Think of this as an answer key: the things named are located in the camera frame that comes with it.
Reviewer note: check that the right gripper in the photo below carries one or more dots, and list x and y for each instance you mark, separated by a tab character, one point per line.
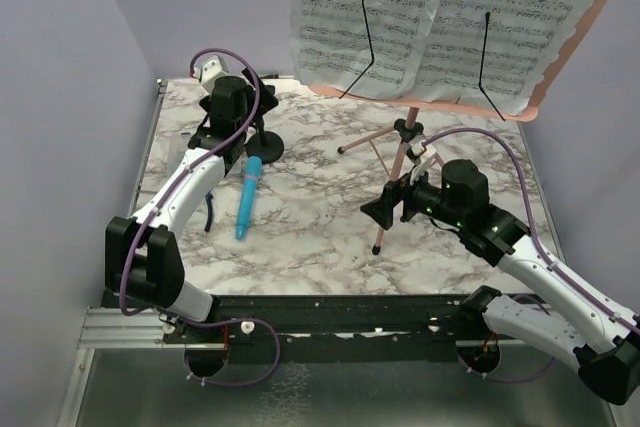
381	209

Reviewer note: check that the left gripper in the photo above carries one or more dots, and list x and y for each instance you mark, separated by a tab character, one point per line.
266	102

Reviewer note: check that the aluminium rail bracket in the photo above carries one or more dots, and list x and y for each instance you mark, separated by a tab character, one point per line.
106	328

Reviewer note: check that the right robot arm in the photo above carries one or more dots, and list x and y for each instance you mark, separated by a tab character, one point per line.
595	336

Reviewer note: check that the black microphone desk stand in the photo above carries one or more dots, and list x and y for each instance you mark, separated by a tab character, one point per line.
268	146

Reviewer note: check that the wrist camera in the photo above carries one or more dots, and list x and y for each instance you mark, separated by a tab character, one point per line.
211	70
423	157

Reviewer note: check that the clear plastic parts box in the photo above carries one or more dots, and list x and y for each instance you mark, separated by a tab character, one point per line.
178	145

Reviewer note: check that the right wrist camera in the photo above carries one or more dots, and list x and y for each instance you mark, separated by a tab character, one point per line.
423	157

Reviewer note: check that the blue handled pliers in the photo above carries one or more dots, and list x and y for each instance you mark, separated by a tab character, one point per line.
210	212

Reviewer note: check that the blue toy recorder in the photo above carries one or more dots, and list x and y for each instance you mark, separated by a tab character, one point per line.
252	175

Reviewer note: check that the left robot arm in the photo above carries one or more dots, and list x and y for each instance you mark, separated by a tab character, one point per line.
142	258

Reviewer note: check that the pink perforated music stand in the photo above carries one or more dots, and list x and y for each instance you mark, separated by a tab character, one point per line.
550	72

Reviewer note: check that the sheet music page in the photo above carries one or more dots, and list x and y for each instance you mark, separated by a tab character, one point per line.
367	48
505	22

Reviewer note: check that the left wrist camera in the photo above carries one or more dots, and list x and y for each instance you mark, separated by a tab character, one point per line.
211	70

